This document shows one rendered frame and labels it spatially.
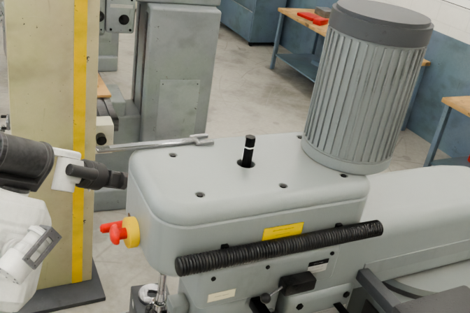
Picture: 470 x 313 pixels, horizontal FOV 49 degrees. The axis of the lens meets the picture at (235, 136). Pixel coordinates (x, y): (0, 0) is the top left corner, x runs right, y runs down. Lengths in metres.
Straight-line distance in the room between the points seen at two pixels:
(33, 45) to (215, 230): 1.87
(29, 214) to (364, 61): 0.82
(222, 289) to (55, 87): 1.87
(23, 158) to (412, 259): 0.96
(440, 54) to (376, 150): 5.21
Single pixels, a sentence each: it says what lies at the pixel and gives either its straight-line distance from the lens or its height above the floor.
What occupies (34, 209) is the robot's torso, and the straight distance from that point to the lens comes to 1.30.
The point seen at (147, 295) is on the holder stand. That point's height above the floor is 1.16.
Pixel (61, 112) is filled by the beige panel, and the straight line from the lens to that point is 2.81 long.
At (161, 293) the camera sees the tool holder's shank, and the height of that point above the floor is 1.27.
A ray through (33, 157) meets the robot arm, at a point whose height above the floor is 1.75.
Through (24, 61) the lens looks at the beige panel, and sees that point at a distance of 2.68.
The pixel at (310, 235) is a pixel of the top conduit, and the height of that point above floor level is 1.81.
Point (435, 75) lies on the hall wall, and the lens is 6.32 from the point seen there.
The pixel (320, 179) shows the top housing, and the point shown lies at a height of 1.89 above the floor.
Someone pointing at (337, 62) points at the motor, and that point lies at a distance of 1.04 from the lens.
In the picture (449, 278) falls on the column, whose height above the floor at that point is 1.56.
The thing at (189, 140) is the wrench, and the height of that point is 1.90.
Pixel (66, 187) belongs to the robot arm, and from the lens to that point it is 1.58.
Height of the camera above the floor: 2.40
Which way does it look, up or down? 26 degrees down
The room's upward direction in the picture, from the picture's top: 9 degrees clockwise
